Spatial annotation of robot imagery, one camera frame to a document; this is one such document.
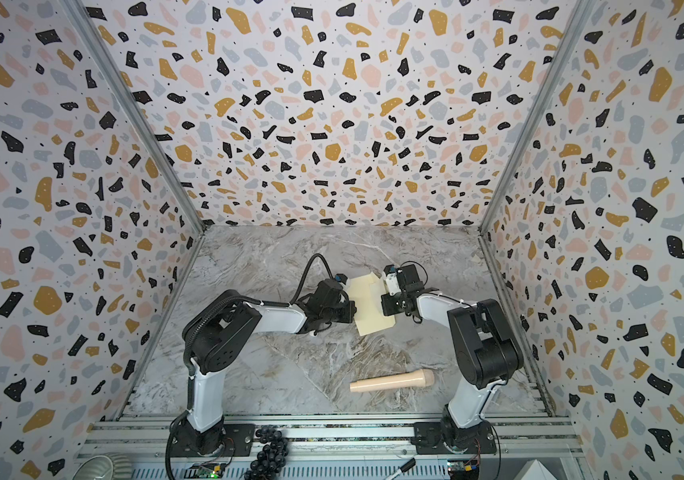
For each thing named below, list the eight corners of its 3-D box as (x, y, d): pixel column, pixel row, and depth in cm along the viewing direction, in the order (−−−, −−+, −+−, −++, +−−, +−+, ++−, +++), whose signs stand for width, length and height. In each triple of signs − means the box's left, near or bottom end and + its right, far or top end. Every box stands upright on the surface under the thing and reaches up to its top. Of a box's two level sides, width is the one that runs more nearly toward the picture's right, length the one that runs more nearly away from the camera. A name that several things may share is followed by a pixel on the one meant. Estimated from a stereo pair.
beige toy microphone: (350, 395, 83) (349, 390, 80) (349, 380, 86) (349, 375, 82) (432, 387, 85) (435, 383, 81) (429, 373, 87) (432, 368, 84)
